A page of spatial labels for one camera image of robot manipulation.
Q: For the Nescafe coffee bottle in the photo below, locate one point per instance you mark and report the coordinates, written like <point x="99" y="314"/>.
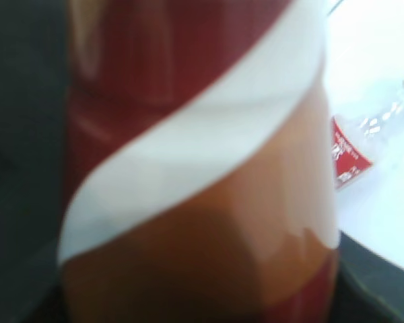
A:
<point x="198" y="173"/>

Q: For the clear bottle red label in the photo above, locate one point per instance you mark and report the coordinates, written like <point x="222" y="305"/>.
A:
<point x="358" y="143"/>

